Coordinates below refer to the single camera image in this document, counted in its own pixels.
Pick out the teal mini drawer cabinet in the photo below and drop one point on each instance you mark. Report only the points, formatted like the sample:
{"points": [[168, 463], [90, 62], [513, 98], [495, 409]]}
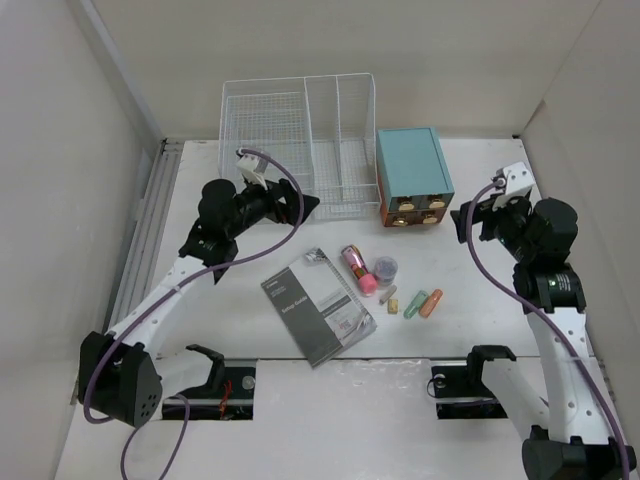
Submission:
{"points": [[414, 181]]}

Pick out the orange highlighter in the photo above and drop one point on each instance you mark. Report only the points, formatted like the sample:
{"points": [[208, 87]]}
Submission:
{"points": [[431, 303]]}

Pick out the aluminium rail frame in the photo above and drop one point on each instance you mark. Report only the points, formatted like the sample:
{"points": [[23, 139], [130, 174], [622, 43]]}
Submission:
{"points": [[151, 213]]}

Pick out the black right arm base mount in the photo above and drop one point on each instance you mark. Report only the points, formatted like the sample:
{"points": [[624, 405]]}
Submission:
{"points": [[457, 387]]}

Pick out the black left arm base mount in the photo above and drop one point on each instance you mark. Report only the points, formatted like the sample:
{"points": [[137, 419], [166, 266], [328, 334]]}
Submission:
{"points": [[220, 390]]}

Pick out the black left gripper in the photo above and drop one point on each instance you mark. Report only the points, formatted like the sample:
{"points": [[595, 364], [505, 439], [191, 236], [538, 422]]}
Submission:
{"points": [[279, 212]]}

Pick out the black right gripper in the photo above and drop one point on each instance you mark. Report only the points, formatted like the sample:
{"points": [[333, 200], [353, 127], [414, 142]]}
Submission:
{"points": [[487, 214]]}

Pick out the pink marker tube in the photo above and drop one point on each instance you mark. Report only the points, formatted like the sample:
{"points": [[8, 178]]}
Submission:
{"points": [[354, 260]]}

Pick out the grey small eraser stick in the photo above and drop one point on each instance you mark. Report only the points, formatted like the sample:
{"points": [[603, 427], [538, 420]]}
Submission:
{"points": [[387, 294]]}

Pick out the white wire mesh organizer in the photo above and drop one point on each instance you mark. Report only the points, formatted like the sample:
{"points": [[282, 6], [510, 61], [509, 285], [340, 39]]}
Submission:
{"points": [[320, 128]]}

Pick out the grey setup guide booklet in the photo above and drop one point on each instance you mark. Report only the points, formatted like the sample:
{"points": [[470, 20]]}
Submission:
{"points": [[321, 312]]}

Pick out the green highlighter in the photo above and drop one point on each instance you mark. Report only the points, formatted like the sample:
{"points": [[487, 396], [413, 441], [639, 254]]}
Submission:
{"points": [[415, 304]]}

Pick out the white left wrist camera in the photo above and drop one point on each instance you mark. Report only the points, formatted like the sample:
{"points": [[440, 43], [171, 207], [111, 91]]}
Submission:
{"points": [[252, 167]]}

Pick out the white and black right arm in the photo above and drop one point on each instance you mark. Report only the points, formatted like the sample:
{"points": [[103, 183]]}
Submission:
{"points": [[570, 432]]}

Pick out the clear jar of clips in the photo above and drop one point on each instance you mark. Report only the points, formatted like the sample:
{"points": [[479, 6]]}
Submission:
{"points": [[385, 270]]}

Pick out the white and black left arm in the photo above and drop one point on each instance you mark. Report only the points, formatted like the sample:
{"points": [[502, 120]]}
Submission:
{"points": [[118, 375]]}

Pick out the yellow small clip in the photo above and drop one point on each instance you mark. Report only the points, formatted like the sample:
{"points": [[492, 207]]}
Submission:
{"points": [[393, 306]]}

